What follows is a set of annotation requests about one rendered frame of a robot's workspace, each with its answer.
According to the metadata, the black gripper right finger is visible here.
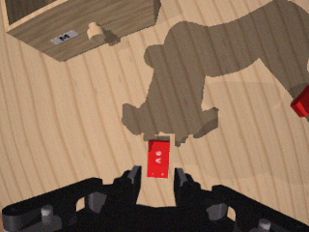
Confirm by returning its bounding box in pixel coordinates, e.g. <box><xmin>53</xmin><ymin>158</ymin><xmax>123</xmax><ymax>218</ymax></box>
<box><xmin>174</xmin><ymin>167</ymin><xmax>309</xmax><ymax>232</ymax></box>

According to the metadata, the wooden drawer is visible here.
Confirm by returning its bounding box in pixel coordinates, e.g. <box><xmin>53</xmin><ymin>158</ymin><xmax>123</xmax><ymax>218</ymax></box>
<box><xmin>1</xmin><ymin>0</ymin><xmax>155</xmax><ymax>62</ymax></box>

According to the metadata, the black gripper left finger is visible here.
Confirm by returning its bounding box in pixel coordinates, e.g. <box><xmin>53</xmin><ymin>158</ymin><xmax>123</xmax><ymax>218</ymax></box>
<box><xmin>2</xmin><ymin>165</ymin><xmax>142</xmax><ymax>232</ymax></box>

